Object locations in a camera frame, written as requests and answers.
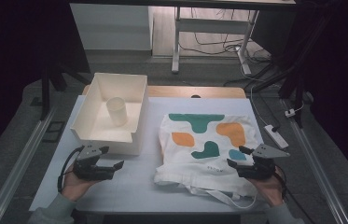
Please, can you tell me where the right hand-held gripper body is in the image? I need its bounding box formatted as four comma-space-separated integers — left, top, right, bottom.
236, 143, 291, 181

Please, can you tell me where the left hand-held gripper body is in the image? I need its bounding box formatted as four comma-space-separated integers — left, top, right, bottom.
73, 145, 116, 182

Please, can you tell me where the white cloth garment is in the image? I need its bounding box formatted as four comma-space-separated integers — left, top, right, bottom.
153, 112, 264, 210

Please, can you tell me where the person's right hand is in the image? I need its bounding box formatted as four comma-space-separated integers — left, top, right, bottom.
249, 167, 285, 208

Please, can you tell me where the person's left hand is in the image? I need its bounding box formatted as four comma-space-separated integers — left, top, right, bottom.
61, 170, 101, 202

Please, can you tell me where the white power strip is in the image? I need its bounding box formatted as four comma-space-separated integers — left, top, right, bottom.
263, 124, 289, 150

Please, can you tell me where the white cup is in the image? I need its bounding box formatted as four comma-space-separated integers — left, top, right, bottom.
105, 96, 129, 128

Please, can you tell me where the black floor plate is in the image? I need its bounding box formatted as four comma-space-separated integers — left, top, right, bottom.
41, 120, 67, 144

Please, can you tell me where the small white plug adapter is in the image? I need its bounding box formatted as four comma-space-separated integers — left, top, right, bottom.
285, 107, 298, 119

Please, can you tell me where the white cardboard box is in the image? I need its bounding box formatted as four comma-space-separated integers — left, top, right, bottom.
70, 72, 149, 157

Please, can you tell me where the black metal stand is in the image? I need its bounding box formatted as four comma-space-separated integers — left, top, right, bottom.
251, 15, 320, 129
39, 55, 92, 121

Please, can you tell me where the wooden table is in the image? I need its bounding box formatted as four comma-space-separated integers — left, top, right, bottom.
81, 84, 247, 100

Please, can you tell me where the white cabinet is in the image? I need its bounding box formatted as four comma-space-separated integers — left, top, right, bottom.
69, 3, 155, 58

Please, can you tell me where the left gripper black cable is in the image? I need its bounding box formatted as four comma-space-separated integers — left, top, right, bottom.
57, 146, 85, 194

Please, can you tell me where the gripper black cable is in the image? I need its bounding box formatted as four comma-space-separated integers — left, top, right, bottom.
57, 146, 85, 194
273, 167, 317, 224

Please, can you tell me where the white power strip cable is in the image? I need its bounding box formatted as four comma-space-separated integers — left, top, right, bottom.
240, 62, 277, 129

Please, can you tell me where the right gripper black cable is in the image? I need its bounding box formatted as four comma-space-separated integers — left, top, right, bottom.
273, 167, 317, 224

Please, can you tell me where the aluminium rail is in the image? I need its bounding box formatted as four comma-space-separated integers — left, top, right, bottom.
0, 104, 58, 224
281, 98, 348, 224

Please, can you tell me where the white metal table frame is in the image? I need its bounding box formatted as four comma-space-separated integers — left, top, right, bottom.
179, 7, 287, 94

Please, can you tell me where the white metal desk frame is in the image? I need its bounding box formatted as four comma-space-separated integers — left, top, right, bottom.
171, 6, 260, 76

